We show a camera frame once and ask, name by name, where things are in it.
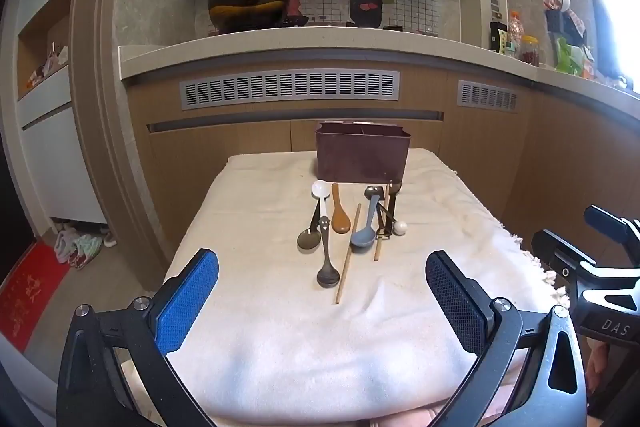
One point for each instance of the blue-grey plastic spoon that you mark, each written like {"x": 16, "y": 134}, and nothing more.
{"x": 362, "y": 238}

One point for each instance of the dark metal smiley spoon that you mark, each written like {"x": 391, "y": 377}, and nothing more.
{"x": 328, "y": 277}

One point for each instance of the white plastic spoon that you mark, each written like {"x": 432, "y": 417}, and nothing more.
{"x": 320, "y": 190}

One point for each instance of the green plastic bag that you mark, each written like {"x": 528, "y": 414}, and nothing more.
{"x": 567, "y": 57}

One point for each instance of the jar with red contents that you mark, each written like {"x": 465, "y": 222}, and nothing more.
{"x": 529, "y": 53}

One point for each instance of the long grey vent grille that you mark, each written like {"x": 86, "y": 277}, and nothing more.
{"x": 290, "y": 89}

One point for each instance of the white ball-tipped utensil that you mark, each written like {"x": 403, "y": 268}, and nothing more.
{"x": 400, "y": 228}

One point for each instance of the white kitchen countertop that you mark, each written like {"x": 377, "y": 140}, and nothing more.
{"x": 300, "y": 49}

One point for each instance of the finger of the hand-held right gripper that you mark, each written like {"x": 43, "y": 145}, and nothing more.
{"x": 607, "y": 218}
{"x": 560, "y": 249}

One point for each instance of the maroon plastic utensil holder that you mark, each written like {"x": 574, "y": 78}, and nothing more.
{"x": 360, "y": 157}

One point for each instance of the short grey vent grille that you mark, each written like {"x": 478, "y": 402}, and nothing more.
{"x": 487, "y": 96}

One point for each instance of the brown wooden spoon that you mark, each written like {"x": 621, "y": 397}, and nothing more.
{"x": 341, "y": 222}

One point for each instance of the pile of slippers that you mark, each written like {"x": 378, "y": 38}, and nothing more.
{"x": 77, "y": 247}

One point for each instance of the black food packet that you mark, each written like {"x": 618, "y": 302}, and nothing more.
{"x": 498, "y": 37}

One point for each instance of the red floor mat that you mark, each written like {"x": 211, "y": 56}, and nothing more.
{"x": 27, "y": 297}

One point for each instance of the wooden chopstick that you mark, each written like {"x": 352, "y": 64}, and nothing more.
{"x": 348, "y": 253}
{"x": 378, "y": 244}

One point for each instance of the white storage cabinet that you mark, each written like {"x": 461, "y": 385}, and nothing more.
{"x": 55, "y": 157}

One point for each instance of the white towel cloth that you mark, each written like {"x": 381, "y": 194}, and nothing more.
{"x": 260, "y": 257}

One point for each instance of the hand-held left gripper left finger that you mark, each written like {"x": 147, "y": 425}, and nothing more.
{"x": 187, "y": 302}

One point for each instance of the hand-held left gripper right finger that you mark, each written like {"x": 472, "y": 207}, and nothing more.
{"x": 452, "y": 302}

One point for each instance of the clutter on cabinet shelf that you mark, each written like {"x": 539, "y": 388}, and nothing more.
{"x": 47, "y": 67}

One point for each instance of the orange silicone spatula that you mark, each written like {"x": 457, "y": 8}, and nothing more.
{"x": 240, "y": 11}

